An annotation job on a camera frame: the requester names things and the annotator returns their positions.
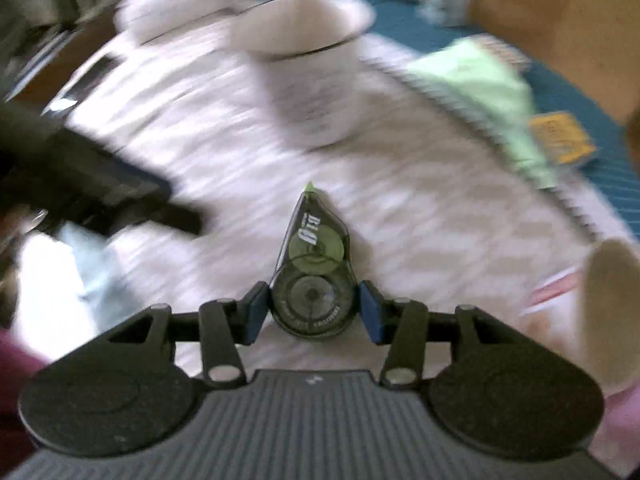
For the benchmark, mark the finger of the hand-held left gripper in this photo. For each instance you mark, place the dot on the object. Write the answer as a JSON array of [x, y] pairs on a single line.
[[180, 217]]

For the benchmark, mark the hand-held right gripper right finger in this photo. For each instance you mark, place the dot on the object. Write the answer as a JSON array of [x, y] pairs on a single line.
[[372, 315]]

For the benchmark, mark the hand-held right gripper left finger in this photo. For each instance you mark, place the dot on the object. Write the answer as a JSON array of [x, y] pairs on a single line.
[[255, 312]]

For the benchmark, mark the green correction tape dispenser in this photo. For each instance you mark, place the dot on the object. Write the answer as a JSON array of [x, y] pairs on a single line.
[[310, 260]]

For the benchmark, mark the black smartphone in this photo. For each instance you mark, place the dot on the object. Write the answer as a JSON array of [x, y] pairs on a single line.
[[85, 80]]

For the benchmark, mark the white tissue pack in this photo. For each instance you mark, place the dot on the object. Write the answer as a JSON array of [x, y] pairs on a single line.
[[165, 5]]

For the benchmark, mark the white enamel mug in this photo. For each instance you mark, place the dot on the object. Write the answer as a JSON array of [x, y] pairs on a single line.
[[310, 65]]

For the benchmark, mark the plastic tub with lid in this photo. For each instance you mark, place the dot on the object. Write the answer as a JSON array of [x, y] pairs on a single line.
[[615, 310]]

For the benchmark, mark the green face mask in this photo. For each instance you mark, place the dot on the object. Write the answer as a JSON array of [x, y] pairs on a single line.
[[480, 90]]

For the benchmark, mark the yellow card pack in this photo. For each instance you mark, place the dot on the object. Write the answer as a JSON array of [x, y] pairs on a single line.
[[562, 137]]

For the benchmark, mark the pack of wooden sticks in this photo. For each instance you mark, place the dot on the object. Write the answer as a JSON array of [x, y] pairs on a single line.
[[500, 52]]

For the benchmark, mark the blue checked tablecloth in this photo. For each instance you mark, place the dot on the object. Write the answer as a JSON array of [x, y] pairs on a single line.
[[610, 130]]

